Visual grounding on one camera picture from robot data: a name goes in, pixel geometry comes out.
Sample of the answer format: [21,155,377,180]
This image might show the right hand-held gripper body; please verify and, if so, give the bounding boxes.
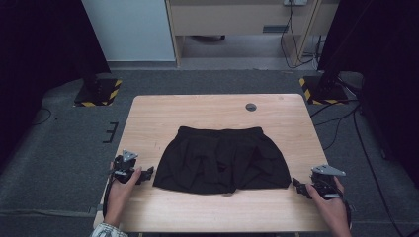
[310,164,347,200]

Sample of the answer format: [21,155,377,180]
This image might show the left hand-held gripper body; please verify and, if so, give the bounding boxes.
[111,149,146,185]

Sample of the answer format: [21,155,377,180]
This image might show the black pants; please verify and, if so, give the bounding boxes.
[152,125,293,196]

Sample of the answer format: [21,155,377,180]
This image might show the person's left hand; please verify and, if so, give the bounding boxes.
[104,166,143,228]

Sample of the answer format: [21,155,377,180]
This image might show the person's right hand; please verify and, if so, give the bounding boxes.
[304,176,351,231]

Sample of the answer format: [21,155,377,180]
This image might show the striped black stand base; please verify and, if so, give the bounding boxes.
[73,73,124,108]
[298,74,350,106]

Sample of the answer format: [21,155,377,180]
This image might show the black curtain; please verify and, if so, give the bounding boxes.
[317,0,419,190]
[0,0,112,172]

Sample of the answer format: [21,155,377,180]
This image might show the white panel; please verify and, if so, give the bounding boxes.
[81,0,177,63]

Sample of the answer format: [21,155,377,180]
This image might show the dark round object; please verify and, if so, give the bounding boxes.
[190,35,227,43]

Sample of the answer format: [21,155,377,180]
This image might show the grey desk label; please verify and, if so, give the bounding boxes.
[262,25,291,35]

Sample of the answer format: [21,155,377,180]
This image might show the beige wooden desk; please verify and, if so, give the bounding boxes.
[164,0,341,68]

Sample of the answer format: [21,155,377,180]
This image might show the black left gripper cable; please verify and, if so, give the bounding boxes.
[102,177,117,220]

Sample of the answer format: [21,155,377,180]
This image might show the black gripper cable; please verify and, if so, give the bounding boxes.
[102,177,117,220]
[341,194,353,229]

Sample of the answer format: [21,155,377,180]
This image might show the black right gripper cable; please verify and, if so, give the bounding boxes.
[341,194,353,229]

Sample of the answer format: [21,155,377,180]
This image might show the long black floor cable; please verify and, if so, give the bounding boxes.
[352,108,407,237]

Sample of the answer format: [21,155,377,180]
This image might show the thin black floor cable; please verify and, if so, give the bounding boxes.
[32,107,53,127]

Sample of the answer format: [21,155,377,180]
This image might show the black hanging power cable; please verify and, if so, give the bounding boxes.
[279,2,318,70]

